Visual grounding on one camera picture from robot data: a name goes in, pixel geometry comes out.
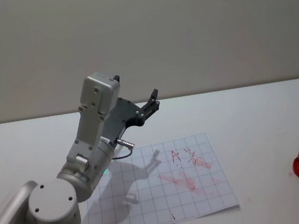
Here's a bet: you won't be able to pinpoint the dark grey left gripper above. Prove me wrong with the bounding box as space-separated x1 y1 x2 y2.
94 70 165 145

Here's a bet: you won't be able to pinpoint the white table cloth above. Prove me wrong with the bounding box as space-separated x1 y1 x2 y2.
0 78 299 224

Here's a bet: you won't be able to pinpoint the white grid paper red marks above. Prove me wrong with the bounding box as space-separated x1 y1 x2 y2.
76 129 243 224

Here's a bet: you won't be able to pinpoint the thin dark cable silver plug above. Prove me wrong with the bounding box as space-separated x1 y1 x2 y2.
110 136 137 159

